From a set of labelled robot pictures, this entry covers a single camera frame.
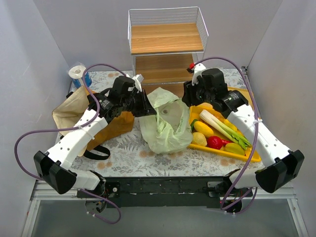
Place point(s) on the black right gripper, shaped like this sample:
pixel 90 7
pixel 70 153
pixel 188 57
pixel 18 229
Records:
pixel 191 96

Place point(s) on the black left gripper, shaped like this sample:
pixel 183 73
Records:
pixel 139 103

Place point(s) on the light green plastic bag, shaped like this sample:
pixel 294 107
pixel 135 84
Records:
pixel 169 130

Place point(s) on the yellow toy lemon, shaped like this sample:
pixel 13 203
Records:
pixel 199 139

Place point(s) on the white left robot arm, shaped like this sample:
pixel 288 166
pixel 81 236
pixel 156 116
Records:
pixel 54 166

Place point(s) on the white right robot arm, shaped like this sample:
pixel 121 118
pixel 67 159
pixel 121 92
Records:
pixel 281 164

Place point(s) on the yellow plastic bin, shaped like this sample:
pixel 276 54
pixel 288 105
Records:
pixel 194 114

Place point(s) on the white toy leek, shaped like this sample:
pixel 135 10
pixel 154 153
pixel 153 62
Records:
pixel 210 119

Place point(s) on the dark green toy chili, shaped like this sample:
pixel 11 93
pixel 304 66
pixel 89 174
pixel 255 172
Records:
pixel 192 125

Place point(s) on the yellow toy bell pepper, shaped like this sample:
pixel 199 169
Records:
pixel 230 125

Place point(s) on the red toy pepper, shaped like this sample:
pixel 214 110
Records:
pixel 216 142

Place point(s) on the floral patterned table mat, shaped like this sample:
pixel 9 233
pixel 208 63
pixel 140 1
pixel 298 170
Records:
pixel 131 157

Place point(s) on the yellow flat tray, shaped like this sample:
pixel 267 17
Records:
pixel 245 93

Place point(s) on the yellow red toy mango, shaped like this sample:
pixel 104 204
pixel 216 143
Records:
pixel 234 148

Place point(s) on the blue wrapped toilet paper roll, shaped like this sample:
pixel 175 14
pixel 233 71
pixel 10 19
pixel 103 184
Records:
pixel 75 72

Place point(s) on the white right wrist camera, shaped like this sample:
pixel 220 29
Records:
pixel 196 70

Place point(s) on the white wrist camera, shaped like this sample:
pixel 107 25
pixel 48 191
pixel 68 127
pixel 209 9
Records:
pixel 138 79
pixel 196 70

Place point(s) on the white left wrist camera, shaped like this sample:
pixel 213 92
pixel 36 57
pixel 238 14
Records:
pixel 138 79

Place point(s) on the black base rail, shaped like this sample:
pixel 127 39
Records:
pixel 166 191

